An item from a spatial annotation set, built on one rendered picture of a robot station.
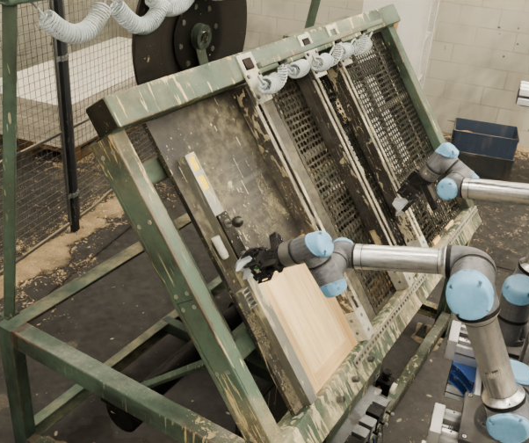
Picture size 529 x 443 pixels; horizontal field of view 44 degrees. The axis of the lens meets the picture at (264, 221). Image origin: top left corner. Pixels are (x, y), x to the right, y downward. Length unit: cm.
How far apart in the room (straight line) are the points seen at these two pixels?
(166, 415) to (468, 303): 118
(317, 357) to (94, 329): 199
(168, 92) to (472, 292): 109
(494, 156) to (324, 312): 437
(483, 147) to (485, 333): 488
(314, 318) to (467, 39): 536
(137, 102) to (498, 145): 500
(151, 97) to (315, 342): 105
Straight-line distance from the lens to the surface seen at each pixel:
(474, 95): 756
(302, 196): 251
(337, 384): 245
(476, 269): 178
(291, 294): 238
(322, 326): 248
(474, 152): 664
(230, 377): 209
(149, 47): 272
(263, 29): 794
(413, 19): 603
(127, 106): 198
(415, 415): 373
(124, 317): 419
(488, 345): 185
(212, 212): 215
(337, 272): 186
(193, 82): 222
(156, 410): 245
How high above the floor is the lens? 251
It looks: 28 degrees down
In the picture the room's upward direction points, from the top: 4 degrees clockwise
